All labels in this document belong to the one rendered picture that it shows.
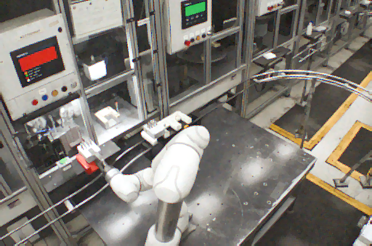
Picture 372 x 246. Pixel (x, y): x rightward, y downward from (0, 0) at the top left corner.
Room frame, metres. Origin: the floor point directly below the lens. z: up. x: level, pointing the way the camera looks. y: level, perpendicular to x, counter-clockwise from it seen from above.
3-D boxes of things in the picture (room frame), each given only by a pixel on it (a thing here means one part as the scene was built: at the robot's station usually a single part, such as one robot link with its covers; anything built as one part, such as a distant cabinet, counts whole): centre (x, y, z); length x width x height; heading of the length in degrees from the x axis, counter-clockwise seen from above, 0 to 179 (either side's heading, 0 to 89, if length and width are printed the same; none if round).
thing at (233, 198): (1.33, -0.02, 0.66); 1.50 x 1.06 x 0.04; 134
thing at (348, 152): (2.19, -1.93, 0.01); 1.00 x 0.55 x 0.01; 134
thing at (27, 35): (1.34, 0.89, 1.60); 0.42 x 0.29 x 0.46; 134
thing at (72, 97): (1.24, 0.80, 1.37); 0.36 x 0.04 x 0.04; 134
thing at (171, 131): (1.66, 0.21, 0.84); 0.36 x 0.14 x 0.10; 134
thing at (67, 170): (1.16, 0.79, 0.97); 0.08 x 0.08 x 0.12; 44
